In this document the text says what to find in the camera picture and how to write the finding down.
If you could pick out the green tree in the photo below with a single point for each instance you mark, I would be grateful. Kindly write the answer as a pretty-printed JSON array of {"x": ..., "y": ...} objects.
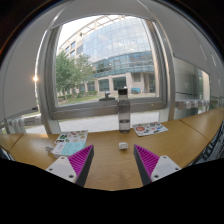
[{"x": 71, "y": 73}]

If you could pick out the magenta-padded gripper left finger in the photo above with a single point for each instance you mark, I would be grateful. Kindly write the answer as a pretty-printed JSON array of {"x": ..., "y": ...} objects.
[{"x": 63, "y": 168}]

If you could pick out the sticker sheet with red circle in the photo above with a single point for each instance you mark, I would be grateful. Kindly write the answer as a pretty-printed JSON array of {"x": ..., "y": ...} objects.
[{"x": 150, "y": 128}]

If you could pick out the glass-fronted building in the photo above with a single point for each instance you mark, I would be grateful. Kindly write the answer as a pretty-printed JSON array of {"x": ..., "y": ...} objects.
[{"x": 116, "y": 50}]

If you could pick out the clear bottle with dark cap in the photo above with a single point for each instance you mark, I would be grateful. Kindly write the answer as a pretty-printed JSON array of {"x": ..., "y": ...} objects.
[{"x": 124, "y": 113}]

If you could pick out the white charger block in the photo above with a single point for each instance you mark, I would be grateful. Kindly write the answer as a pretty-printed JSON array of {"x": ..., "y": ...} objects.
[{"x": 123, "y": 145}]

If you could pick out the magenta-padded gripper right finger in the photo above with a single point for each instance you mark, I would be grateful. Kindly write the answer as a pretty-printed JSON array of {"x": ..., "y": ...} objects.
[{"x": 163, "y": 168}]

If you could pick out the sticker sheet with green stickers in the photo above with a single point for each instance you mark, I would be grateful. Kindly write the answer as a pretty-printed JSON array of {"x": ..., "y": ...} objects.
[{"x": 71, "y": 136}]

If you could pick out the grey window frame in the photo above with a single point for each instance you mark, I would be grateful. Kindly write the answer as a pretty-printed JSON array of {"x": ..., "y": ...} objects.
[{"x": 83, "y": 110}]

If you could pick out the white power strip plug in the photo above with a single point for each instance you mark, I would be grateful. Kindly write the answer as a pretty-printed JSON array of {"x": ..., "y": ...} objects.
[{"x": 49, "y": 149}]

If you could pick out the white and light-blue power strip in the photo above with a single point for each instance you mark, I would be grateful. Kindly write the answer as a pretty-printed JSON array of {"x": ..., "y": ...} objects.
[{"x": 68, "y": 149}]

